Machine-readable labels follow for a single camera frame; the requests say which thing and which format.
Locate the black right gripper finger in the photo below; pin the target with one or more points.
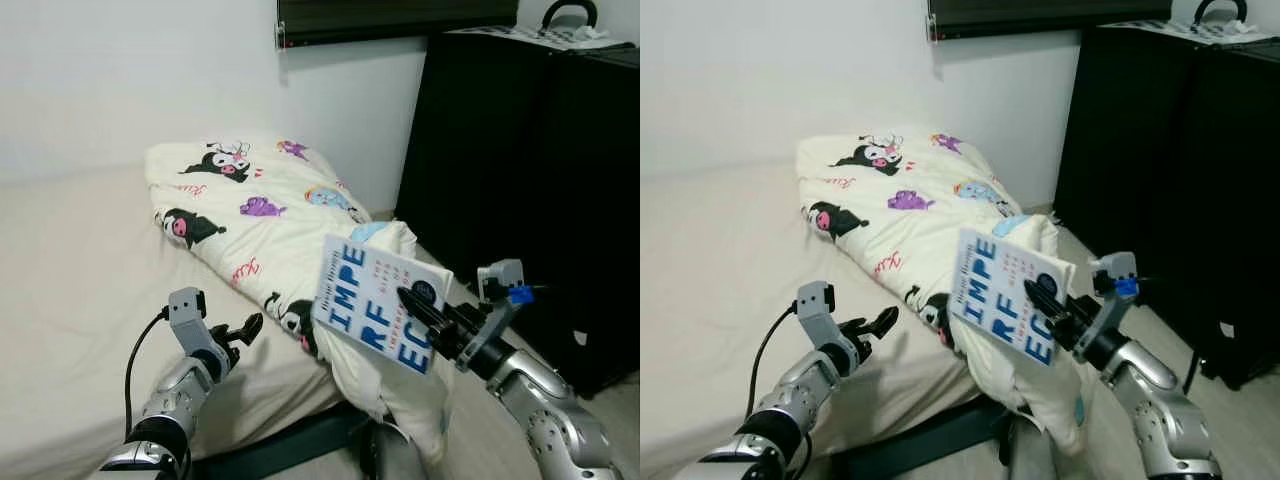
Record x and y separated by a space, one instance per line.
425 310
1050 303

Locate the white book with blue letters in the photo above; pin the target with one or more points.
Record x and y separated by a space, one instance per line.
360 300
990 290

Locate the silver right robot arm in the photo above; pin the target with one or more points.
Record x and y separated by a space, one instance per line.
540 390
1150 390

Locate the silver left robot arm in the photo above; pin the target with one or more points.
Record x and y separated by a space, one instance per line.
170 400
790 400

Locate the cream cartoon print blanket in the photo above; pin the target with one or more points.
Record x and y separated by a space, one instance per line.
900 235
250 235

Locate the mattress with beige sheet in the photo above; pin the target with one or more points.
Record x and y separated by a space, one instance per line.
720 300
80 300

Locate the black wardrobe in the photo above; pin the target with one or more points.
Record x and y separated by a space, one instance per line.
1180 170
520 180

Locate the checkered cloth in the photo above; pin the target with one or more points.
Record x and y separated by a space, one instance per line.
530 35
1180 28

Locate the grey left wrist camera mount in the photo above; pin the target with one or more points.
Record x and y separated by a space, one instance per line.
815 298
187 305

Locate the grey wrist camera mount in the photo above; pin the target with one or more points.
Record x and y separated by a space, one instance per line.
815 298
1115 268
187 305
500 275

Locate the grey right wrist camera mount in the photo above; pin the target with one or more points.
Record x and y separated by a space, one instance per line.
500 275
1115 268

